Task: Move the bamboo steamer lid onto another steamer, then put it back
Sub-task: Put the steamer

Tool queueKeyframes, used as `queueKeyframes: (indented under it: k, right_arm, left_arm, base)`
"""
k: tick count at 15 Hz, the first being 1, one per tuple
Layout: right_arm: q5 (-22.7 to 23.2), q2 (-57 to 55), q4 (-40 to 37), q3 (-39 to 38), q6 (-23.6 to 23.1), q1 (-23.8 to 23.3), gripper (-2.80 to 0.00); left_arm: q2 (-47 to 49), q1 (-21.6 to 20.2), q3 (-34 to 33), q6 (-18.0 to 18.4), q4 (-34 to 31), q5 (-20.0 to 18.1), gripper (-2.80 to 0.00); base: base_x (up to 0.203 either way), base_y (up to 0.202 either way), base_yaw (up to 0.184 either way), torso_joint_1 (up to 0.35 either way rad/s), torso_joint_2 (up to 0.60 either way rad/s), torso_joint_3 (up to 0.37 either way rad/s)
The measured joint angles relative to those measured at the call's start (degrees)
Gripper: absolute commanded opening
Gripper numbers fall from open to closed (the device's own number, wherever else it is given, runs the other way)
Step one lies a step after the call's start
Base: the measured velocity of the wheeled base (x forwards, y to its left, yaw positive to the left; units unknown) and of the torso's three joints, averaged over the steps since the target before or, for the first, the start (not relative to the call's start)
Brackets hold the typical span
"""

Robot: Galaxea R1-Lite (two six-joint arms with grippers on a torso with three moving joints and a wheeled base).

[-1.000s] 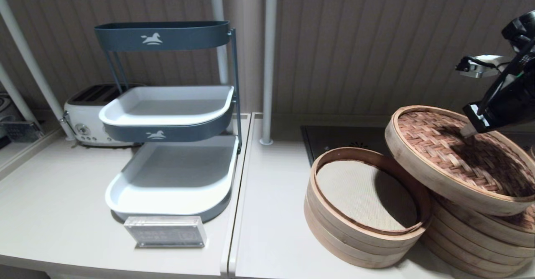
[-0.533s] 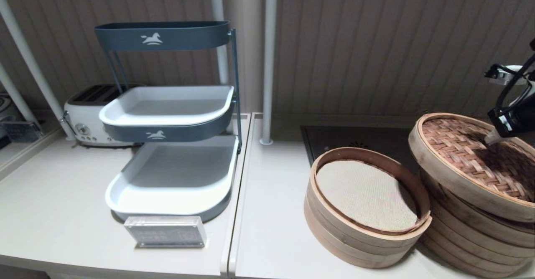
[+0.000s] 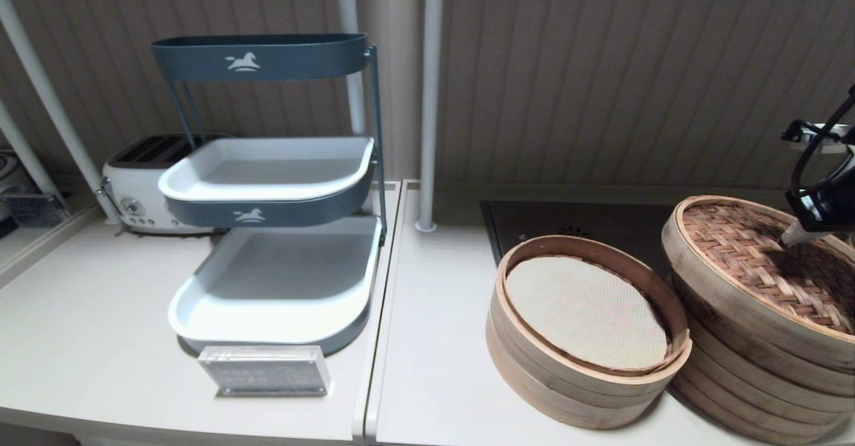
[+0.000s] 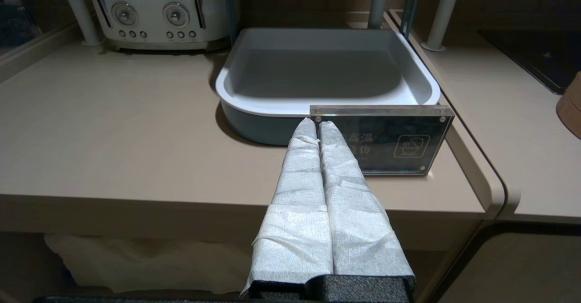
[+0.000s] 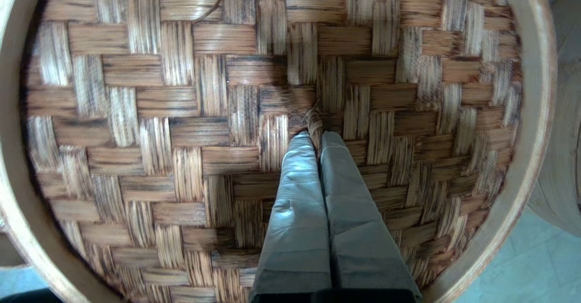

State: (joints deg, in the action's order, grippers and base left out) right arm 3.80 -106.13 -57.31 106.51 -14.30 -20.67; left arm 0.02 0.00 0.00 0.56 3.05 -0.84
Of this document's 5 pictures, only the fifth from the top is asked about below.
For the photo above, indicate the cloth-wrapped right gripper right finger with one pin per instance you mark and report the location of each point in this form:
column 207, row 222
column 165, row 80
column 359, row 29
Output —
column 358, row 239

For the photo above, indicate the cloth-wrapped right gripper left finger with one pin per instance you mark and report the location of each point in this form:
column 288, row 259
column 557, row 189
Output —
column 299, row 230

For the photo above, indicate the woven bamboo steamer lid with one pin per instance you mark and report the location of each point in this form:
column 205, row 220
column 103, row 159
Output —
column 159, row 112

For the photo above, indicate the bamboo steamer basket stack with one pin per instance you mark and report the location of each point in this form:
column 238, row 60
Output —
column 563, row 158

